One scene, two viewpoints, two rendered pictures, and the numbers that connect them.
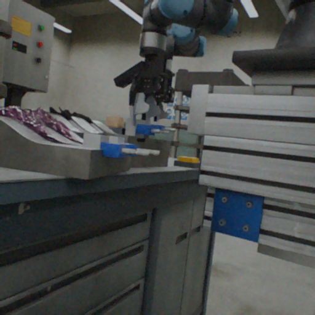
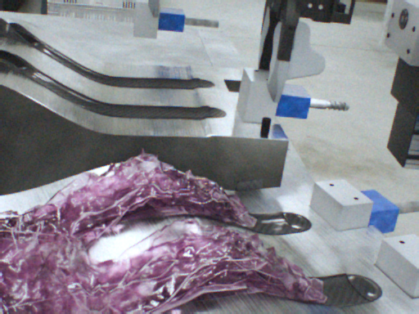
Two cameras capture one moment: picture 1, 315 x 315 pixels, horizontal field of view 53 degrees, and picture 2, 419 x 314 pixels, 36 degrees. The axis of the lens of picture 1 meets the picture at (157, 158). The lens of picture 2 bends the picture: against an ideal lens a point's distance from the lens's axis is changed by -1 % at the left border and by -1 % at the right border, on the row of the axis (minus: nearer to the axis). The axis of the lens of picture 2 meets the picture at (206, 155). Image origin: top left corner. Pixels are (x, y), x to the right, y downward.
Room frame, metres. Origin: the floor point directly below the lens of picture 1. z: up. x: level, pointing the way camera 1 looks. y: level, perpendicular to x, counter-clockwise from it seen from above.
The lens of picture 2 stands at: (0.39, 0.57, 1.15)
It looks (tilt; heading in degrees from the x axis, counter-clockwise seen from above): 24 degrees down; 322
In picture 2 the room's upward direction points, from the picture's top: 8 degrees clockwise
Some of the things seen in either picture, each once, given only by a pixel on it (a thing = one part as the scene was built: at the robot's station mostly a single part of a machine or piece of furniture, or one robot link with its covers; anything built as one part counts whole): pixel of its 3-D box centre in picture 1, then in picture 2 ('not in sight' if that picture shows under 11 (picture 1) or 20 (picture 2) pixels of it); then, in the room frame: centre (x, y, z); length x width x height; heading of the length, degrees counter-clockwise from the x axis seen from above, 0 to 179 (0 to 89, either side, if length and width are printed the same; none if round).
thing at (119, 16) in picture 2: not in sight; (99, 11); (3.95, -1.26, 0.28); 0.61 x 0.41 x 0.15; 62
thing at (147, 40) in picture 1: (153, 45); not in sight; (0.92, 0.05, 1.15); 0.08 x 0.08 x 0.05
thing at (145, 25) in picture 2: (160, 128); (177, 20); (1.23, 0.00, 0.93); 0.13 x 0.05 x 0.05; 61
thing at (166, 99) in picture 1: (161, 87); not in sight; (1.24, 0.01, 1.09); 0.09 x 0.08 x 0.12; 62
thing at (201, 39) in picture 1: (189, 45); not in sight; (1.20, -0.07, 1.25); 0.11 x 0.11 x 0.08; 76
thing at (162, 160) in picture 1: (88, 137); (65, 101); (1.10, 0.24, 0.87); 0.50 x 0.26 x 0.14; 62
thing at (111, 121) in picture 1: (114, 122); not in sight; (8.44, 1.22, 1.26); 0.42 x 0.33 x 0.29; 62
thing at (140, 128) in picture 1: (149, 130); (296, 101); (0.91, 0.03, 0.91); 0.13 x 0.05 x 0.05; 62
